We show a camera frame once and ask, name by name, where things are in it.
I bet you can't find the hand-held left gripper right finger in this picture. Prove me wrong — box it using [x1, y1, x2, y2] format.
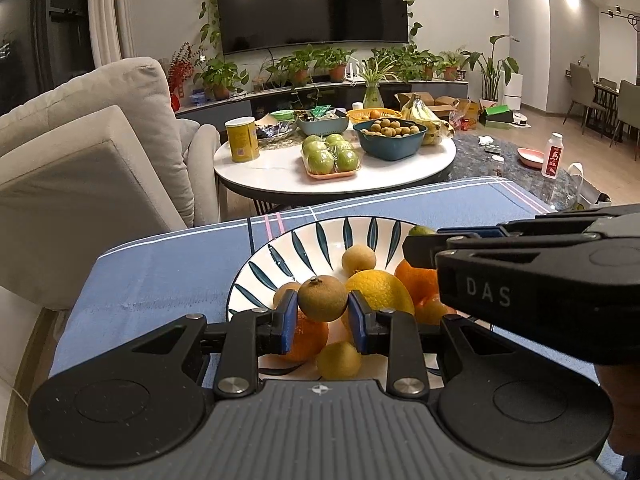
[347, 290, 527, 402]

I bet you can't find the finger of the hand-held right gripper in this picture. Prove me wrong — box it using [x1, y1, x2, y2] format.
[435, 211, 609, 241]
[402, 232, 597, 268]

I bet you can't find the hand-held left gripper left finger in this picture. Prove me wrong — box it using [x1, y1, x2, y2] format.
[127, 289, 301, 401]

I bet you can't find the orange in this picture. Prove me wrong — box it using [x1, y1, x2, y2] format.
[414, 294, 458, 327]
[394, 259, 441, 306]
[279, 310, 330, 365]

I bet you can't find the longan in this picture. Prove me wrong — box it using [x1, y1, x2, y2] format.
[316, 341, 362, 381]
[341, 244, 377, 277]
[298, 276, 349, 322]
[272, 282, 302, 311]

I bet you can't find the person's right hand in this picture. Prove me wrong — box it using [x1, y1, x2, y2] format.
[594, 364, 640, 461]

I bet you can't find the yellow citrus fruit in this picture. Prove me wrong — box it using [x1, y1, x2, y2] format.
[344, 269, 416, 318]

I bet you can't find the dark marble table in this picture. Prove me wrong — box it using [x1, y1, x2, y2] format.
[435, 130, 608, 211]

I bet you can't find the teal bowl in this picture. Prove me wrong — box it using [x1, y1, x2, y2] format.
[353, 119, 428, 161]

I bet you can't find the white bottle with red label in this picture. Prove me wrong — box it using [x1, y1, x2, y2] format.
[541, 132, 565, 180]

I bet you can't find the green box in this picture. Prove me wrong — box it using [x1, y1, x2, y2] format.
[479, 104, 516, 130]

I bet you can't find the banana bunch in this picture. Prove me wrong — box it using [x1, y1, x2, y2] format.
[400, 94, 456, 147]

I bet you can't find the cardboard box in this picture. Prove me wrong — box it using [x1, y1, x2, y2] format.
[395, 91, 483, 122]

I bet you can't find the pile of longans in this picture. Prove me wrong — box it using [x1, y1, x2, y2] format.
[361, 117, 422, 139]

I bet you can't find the blue striped tablecloth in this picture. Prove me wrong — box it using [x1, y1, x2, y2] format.
[30, 176, 556, 466]

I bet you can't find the tray of green apples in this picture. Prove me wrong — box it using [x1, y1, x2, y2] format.
[301, 133, 362, 181]

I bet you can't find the orange plastic basket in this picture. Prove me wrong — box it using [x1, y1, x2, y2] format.
[347, 107, 403, 124]

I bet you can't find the round white coffee table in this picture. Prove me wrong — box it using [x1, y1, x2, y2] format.
[213, 132, 457, 216]

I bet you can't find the white air purifier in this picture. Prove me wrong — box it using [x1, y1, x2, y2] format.
[502, 72, 524, 109]

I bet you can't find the tall broad-leaf potted plant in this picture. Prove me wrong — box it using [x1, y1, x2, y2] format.
[462, 35, 521, 109]

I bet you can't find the teal plastic basket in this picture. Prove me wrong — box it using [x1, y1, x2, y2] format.
[296, 111, 349, 137]

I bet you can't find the potted green plant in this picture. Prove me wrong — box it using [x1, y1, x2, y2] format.
[272, 45, 321, 86]
[315, 46, 358, 83]
[195, 57, 249, 101]
[440, 50, 469, 82]
[410, 49, 442, 81]
[372, 46, 416, 81]

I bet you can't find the spider plant in glass vase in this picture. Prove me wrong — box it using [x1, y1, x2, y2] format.
[357, 57, 401, 109]

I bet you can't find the grey dining chair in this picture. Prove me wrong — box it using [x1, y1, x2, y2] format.
[564, 62, 601, 126]
[614, 79, 640, 149]

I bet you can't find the yellow can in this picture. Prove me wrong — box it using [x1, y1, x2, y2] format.
[225, 116, 261, 163]

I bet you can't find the pile of snack packets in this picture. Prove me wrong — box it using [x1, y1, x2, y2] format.
[255, 112, 299, 141]

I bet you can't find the dark dining table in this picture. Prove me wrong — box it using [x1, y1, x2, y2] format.
[592, 80, 626, 126]

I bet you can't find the grey television cabinet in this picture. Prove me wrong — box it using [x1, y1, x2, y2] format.
[175, 80, 471, 134]

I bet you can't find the beige recliner armchair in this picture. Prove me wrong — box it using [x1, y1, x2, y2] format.
[0, 56, 222, 311]

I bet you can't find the black ceiling track light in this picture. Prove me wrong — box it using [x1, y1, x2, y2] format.
[600, 2, 640, 32]

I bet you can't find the red flower arrangement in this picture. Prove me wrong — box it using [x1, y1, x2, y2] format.
[167, 42, 197, 112]

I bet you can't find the white curtain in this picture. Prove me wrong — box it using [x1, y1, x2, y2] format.
[87, 0, 136, 68]

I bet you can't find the dark window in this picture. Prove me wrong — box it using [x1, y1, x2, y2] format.
[0, 0, 91, 116]

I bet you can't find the wall-mounted television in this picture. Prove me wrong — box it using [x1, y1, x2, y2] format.
[216, 0, 411, 56]

